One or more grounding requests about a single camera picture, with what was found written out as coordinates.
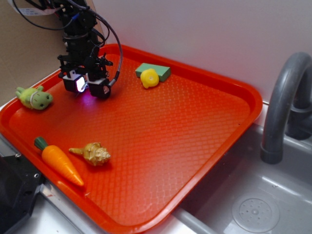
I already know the orange plastic tray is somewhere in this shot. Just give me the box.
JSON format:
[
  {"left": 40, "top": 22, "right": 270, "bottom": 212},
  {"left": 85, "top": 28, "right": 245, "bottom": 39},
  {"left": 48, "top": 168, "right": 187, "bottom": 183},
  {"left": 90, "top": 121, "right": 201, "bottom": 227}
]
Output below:
[{"left": 0, "top": 45, "right": 262, "bottom": 234}]

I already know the green wooden block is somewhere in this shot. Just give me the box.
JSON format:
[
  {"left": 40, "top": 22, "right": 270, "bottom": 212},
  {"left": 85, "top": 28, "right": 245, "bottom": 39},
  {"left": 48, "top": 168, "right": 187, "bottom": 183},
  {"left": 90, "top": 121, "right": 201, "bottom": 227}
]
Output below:
[{"left": 135, "top": 63, "right": 171, "bottom": 82}]

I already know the green plush frog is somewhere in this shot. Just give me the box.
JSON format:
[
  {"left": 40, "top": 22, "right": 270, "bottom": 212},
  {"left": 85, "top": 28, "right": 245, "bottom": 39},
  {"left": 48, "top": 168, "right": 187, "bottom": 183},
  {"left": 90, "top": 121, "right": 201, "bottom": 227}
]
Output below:
[{"left": 15, "top": 86, "right": 53, "bottom": 110}]

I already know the orange toy carrot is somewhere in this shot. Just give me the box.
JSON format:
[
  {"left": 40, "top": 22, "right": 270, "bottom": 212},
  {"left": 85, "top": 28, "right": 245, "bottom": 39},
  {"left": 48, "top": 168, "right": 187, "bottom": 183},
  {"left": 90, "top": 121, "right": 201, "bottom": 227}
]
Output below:
[{"left": 34, "top": 136, "right": 84, "bottom": 187}]

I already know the grey toy sink basin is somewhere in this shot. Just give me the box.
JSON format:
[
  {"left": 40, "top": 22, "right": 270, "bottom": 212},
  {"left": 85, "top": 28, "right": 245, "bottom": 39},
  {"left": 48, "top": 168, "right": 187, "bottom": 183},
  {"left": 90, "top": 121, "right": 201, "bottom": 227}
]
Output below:
[{"left": 174, "top": 125, "right": 312, "bottom": 234}]

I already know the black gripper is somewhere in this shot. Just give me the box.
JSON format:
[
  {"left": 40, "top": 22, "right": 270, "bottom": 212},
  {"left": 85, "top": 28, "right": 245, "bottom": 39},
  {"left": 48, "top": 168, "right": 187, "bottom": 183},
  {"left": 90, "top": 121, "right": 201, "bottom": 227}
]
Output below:
[{"left": 58, "top": 34, "right": 113, "bottom": 99}]

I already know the tan conch seashell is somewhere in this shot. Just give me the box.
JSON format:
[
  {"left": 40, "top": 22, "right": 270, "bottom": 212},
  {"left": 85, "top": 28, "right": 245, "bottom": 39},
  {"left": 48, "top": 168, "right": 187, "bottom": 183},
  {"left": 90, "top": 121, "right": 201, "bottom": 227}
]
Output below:
[{"left": 69, "top": 142, "right": 111, "bottom": 166}]

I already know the grey plastic faucet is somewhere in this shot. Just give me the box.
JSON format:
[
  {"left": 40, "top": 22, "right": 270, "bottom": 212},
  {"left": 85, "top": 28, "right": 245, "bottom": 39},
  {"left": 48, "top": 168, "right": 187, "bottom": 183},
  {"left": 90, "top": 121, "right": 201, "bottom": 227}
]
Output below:
[{"left": 260, "top": 52, "right": 312, "bottom": 164}]

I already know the black flexible cable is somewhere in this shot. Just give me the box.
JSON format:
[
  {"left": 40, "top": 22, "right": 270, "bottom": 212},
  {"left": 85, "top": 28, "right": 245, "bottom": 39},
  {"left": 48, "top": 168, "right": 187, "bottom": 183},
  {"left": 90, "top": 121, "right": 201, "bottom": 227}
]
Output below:
[{"left": 65, "top": 0, "right": 123, "bottom": 89}]

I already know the yellow toy duck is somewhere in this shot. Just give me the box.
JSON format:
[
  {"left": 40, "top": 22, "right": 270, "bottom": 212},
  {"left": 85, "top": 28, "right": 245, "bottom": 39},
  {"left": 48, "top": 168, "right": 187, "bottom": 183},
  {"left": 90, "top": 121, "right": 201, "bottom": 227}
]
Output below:
[{"left": 140, "top": 68, "right": 159, "bottom": 89}]

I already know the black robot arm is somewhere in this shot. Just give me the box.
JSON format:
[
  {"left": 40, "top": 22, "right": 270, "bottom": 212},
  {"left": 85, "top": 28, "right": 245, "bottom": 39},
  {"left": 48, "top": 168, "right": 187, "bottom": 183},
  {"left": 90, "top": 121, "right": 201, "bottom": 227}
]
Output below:
[{"left": 39, "top": 0, "right": 112, "bottom": 98}]

